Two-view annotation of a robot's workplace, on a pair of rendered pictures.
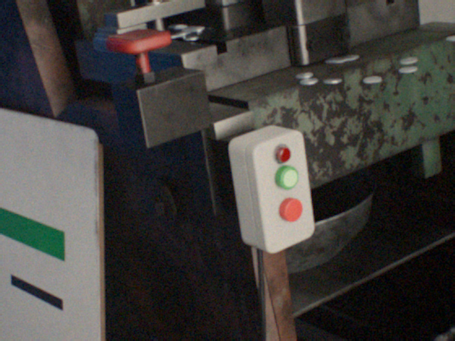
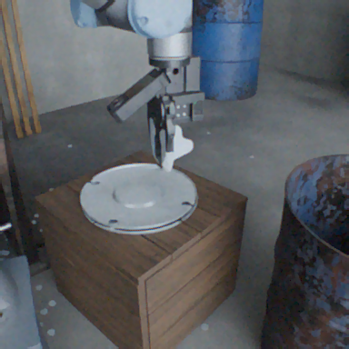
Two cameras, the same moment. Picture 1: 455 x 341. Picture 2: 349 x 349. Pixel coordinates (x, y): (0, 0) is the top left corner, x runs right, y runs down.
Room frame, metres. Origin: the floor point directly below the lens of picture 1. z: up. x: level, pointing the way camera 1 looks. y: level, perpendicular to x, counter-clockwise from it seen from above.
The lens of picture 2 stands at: (0.48, -0.80, 0.85)
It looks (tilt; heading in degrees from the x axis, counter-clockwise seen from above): 30 degrees down; 354
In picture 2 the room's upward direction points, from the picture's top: straight up
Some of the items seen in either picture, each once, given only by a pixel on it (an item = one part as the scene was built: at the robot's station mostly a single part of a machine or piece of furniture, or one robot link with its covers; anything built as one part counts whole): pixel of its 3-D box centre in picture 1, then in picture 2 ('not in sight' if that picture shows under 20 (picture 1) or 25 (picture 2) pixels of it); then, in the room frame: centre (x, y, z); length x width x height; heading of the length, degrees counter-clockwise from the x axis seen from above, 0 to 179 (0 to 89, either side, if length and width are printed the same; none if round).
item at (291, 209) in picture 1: (291, 209); not in sight; (1.03, -0.06, 0.54); 0.03 x 0.01 x 0.03; 124
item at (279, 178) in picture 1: (287, 177); not in sight; (1.03, -0.06, 0.58); 0.03 x 0.01 x 0.03; 124
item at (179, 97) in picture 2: not in sight; (173, 89); (1.10, -0.87, 0.67); 0.09 x 0.08 x 0.12; 109
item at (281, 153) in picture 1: (283, 154); not in sight; (1.04, -0.06, 0.61); 0.02 x 0.01 x 0.02; 124
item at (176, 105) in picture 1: (170, 147); not in sight; (1.10, 0.07, 0.62); 0.10 x 0.06 x 0.20; 124
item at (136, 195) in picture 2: not in sight; (138, 192); (1.24, -0.79, 0.36); 0.29 x 0.29 x 0.01
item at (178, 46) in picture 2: not in sight; (168, 44); (1.10, -0.86, 0.75); 0.08 x 0.08 x 0.05
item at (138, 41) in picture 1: (142, 66); not in sight; (1.09, 0.08, 0.72); 0.07 x 0.06 x 0.08; 34
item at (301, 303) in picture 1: (275, 248); not in sight; (1.47, -0.05, 0.31); 0.43 x 0.42 x 0.01; 124
